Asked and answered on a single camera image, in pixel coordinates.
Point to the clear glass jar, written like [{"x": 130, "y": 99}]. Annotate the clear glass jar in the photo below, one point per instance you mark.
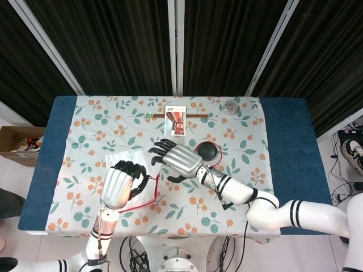
[{"x": 231, "y": 107}]

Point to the cardboard box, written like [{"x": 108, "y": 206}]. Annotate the cardboard box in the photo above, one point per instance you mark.
[{"x": 8, "y": 156}]

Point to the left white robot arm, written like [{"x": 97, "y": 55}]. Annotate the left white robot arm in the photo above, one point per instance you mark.
[{"x": 105, "y": 226}]

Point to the clear zip pouch red-edged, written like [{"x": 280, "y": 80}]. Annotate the clear zip pouch red-edged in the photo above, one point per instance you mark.
[{"x": 124, "y": 156}]

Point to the picture card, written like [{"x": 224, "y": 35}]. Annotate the picture card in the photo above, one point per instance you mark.
[{"x": 175, "y": 122}]

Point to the black white sneaker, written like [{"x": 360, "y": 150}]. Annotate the black white sneaker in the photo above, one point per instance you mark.
[{"x": 353, "y": 154}]

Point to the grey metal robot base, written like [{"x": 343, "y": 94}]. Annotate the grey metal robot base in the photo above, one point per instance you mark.
[{"x": 177, "y": 262}]

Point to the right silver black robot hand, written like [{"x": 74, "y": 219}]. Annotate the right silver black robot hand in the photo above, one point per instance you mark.
[{"x": 181, "y": 160}]

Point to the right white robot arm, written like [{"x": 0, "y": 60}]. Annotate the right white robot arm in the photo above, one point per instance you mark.
[{"x": 266, "y": 211}]

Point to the black round lid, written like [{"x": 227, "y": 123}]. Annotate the black round lid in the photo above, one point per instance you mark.
[{"x": 209, "y": 150}]

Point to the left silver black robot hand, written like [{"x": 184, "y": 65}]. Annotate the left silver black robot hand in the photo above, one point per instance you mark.
[{"x": 116, "y": 187}]

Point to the dark grey trouser leg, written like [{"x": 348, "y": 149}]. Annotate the dark grey trouser leg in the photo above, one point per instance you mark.
[{"x": 10, "y": 202}]

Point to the brown wooden stick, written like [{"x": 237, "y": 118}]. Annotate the brown wooden stick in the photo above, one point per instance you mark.
[{"x": 197, "y": 115}]

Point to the floral print tablecloth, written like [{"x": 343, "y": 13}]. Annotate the floral print tablecloth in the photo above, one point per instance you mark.
[{"x": 113, "y": 127}]

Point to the black pleated curtain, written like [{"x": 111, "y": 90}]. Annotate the black pleated curtain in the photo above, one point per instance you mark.
[
  {"x": 227, "y": 42},
  {"x": 113, "y": 42},
  {"x": 22, "y": 71},
  {"x": 326, "y": 56}
]

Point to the blue table pad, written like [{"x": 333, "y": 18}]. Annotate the blue table pad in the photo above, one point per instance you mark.
[{"x": 289, "y": 127}]

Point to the white frame post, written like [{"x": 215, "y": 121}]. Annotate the white frame post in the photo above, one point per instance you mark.
[
  {"x": 48, "y": 48},
  {"x": 272, "y": 48},
  {"x": 176, "y": 45}
]

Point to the small green clip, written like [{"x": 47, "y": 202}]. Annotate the small green clip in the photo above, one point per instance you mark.
[{"x": 149, "y": 115}]

